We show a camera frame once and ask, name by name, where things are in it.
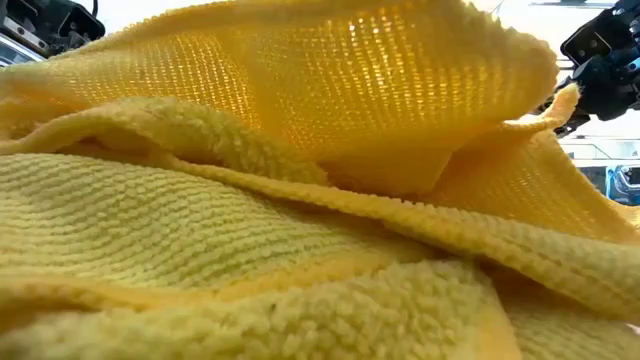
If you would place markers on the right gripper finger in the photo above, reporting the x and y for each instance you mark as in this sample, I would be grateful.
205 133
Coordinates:
572 125
562 89

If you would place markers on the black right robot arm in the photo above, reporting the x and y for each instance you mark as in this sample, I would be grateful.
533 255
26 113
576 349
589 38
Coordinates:
631 17

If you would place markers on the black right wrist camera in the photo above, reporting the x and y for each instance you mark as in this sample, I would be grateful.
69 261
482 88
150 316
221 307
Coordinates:
587 42

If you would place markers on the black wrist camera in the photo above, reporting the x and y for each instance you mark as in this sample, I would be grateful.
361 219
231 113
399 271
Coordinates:
587 42
82 25

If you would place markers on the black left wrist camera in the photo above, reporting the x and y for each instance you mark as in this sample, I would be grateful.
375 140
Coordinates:
82 25

